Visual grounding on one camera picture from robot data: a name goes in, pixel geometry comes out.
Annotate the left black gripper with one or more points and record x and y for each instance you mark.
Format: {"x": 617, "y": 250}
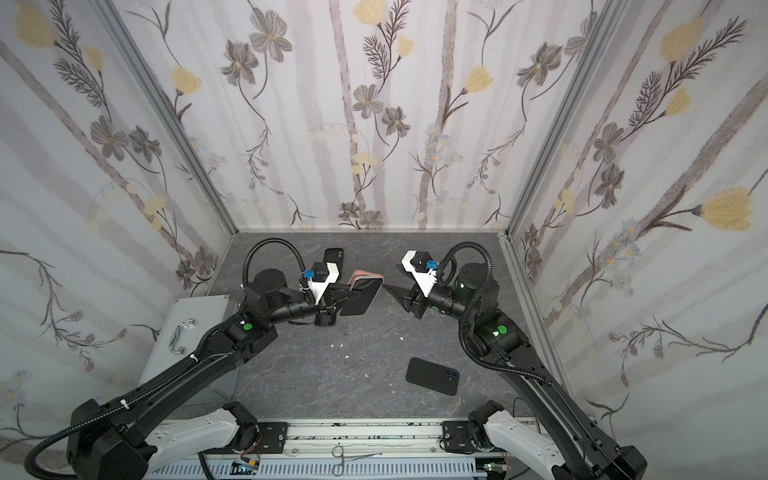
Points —
{"x": 325, "y": 310}

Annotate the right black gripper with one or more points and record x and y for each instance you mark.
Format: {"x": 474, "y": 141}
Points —
{"x": 414, "y": 297}

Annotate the black phone case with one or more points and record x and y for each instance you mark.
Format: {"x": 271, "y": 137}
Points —
{"x": 335, "y": 256}

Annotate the black phone face down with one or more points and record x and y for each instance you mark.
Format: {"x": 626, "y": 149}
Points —
{"x": 432, "y": 376}

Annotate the pink phone case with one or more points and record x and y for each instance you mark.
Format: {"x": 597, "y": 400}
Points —
{"x": 359, "y": 275}

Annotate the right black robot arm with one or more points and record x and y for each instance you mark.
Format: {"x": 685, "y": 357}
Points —
{"x": 493, "y": 341}

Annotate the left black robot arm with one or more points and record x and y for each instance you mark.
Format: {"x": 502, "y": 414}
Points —
{"x": 111, "y": 441}

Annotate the silver metal case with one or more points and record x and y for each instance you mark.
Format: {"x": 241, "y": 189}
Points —
{"x": 188, "y": 320}

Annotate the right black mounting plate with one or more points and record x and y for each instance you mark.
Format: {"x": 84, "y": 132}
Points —
{"x": 461, "y": 437}

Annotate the black mounting plate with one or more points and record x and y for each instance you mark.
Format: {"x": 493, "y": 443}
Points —
{"x": 262, "y": 438}
{"x": 461, "y": 437}

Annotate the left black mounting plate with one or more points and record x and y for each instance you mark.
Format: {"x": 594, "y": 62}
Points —
{"x": 262, "y": 438}

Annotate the metal scissors forceps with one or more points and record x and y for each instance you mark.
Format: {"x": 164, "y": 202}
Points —
{"x": 338, "y": 452}

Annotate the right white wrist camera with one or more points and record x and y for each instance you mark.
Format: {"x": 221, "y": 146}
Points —
{"x": 423, "y": 268}

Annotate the white slotted cable duct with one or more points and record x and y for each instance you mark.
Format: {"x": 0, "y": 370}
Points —
{"x": 370, "y": 468}

